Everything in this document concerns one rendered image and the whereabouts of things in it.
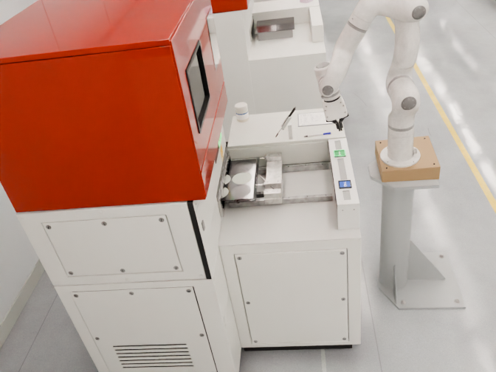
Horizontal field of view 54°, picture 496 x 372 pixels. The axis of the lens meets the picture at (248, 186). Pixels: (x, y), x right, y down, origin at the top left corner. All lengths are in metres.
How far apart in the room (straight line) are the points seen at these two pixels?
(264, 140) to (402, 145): 0.70
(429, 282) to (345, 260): 0.98
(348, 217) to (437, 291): 1.07
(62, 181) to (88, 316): 0.75
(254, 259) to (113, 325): 0.71
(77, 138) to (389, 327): 1.94
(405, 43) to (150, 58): 1.11
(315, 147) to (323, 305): 0.80
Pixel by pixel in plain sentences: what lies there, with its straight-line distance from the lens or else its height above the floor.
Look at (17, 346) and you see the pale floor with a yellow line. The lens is 3.34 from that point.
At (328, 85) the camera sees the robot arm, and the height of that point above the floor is 1.38.
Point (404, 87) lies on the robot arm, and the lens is 2.23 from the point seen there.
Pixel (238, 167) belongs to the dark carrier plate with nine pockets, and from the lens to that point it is 2.50.
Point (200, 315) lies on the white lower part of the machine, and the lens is 2.21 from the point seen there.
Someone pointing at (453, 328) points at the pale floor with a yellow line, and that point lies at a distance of 2.91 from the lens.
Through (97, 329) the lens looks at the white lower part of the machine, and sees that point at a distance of 2.43.
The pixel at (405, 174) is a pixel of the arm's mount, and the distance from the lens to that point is 2.45.
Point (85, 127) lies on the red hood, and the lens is 1.70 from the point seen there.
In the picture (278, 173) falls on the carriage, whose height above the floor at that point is 0.88.
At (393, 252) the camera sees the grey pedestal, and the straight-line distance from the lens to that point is 2.82.
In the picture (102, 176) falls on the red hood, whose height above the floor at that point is 1.36.
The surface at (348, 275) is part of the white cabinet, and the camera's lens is 2.29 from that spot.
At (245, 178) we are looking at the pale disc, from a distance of 2.41.
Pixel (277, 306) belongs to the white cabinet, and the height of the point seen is 0.40.
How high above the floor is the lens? 2.25
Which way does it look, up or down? 35 degrees down
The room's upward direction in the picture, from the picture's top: 9 degrees counter-clockwise
